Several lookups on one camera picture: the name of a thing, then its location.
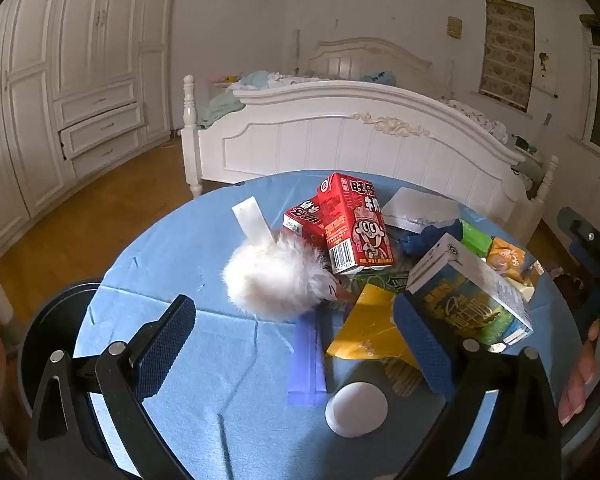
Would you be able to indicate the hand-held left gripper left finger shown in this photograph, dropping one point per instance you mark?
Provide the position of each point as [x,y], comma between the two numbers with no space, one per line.
[165,350]

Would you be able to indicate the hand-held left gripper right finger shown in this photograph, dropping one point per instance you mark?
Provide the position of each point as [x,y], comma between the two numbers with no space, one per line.
[425,345]

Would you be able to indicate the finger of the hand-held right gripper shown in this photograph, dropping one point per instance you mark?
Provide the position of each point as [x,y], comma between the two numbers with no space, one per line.
[587,240]

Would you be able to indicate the lime green packet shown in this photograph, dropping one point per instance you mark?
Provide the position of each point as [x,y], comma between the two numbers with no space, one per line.
[474,237]

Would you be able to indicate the black trash bin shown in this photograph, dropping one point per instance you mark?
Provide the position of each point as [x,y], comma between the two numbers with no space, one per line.
[45,325]

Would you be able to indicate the person's right hand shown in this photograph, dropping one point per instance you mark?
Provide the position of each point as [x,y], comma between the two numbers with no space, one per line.
[577,375]

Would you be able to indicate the clear striped packet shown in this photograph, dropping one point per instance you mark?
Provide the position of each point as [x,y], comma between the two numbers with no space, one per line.
[402,377]

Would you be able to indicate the blue tablecloth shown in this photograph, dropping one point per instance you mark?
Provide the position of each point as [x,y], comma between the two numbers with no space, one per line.
[205,385]

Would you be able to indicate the white blue green box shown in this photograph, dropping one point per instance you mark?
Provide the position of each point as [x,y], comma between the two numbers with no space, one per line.
[472,305]

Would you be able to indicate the clear yellow packet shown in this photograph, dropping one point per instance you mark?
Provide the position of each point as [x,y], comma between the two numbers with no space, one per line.
[527,282]

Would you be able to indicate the dark green wrapper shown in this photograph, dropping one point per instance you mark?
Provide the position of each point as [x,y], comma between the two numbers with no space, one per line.
[380,279]

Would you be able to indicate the orange snack packet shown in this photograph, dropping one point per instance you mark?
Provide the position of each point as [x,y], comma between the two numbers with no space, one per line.
[505,257]

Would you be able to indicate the white round lid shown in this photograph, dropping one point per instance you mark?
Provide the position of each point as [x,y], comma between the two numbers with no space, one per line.
[356,409]

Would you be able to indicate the dark blue crumpled packet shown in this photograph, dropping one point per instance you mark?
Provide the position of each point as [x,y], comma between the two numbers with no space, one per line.
[427,240]

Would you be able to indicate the white fluffy ball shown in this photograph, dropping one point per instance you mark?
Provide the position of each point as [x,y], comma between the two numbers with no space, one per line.
[272,280]

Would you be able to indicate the silver foil packet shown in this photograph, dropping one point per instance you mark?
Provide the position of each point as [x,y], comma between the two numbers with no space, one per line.
[420,210]

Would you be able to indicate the large red milk carton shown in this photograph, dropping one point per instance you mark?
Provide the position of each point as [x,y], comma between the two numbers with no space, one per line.
[355,225]

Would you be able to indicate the white paper strip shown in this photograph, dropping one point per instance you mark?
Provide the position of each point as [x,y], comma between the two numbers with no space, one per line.
[252,220]

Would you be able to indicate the small red milk carton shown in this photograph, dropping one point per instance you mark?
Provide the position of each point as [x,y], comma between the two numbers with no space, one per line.
[305,222]

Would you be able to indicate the patterned window blind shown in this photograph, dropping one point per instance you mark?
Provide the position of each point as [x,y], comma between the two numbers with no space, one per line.
[507,52]

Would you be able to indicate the pale green cloth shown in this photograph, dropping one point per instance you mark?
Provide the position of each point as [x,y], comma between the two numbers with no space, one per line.
[220,110]

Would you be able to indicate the light blue cloth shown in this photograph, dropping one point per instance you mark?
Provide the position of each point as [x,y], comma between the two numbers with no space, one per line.
[257,80]

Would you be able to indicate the white wardrobe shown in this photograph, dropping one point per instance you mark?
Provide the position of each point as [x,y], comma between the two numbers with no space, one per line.
[55,85]

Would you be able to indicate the white bed frame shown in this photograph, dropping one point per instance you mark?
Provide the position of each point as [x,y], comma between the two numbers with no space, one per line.
[330,135]

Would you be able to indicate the brown wall tag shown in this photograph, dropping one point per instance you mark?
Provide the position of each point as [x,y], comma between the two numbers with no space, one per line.
[454,27]

